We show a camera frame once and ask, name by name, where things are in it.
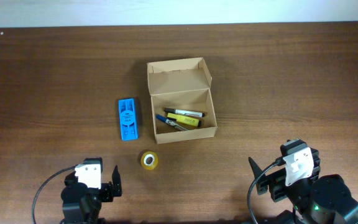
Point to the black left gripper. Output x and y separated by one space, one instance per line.
107 188

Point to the yellow highlighter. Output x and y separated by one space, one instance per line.
184 119

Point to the black whiteboard marker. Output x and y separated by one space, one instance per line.
184 112

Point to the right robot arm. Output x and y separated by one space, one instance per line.
326 201

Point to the yellow tape roll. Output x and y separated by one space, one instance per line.
149 160

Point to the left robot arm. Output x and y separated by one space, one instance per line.
84 192

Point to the open cardboard box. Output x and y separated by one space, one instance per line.
183 84

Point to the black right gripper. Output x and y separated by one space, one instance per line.
276 181

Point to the blue whiteboard marker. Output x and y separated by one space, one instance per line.
170 123

